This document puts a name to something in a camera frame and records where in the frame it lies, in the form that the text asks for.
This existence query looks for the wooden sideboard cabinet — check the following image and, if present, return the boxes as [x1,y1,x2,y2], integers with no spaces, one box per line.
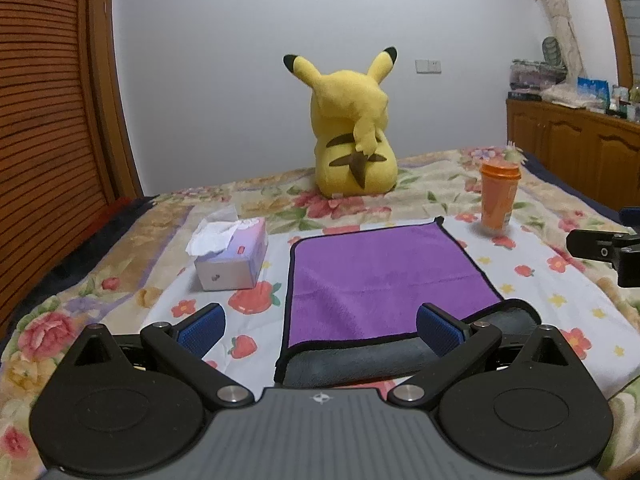
[506,99,639,210]

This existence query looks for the clutter pile on cabinet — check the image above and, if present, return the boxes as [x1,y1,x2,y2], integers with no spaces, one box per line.
[508,36,639,122]

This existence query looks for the floral bed quilt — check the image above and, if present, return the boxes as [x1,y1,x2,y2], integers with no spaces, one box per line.
[1,148,618,479]

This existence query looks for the wooden louvered wardrobe door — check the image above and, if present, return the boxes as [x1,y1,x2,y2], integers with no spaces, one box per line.
[1,0,114,325]

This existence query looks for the yellow Pikachu plush toy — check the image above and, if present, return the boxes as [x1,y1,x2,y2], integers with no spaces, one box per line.
[283,47,398,198]

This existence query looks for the pink tissue box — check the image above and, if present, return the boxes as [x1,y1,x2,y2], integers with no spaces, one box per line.
[186,205,268,292]

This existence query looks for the wooden panel door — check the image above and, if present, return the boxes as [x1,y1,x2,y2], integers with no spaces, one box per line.
[88,0,143,200]

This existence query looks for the white wall switch plate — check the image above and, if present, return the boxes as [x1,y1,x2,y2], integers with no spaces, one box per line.
[414,60,442,75]

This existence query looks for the orange plastic cup with lid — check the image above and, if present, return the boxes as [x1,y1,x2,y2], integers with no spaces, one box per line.
[480,158,522,234]

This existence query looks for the purple and grey towel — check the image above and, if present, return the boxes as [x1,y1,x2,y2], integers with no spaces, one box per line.
[273,218,541,388]

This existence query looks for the beige lace curtain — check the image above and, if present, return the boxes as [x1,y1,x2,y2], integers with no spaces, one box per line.
[541,0,586,82]

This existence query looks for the white fruit print sheet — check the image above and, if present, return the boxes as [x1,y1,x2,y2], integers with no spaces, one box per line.
[145,218,639,396]

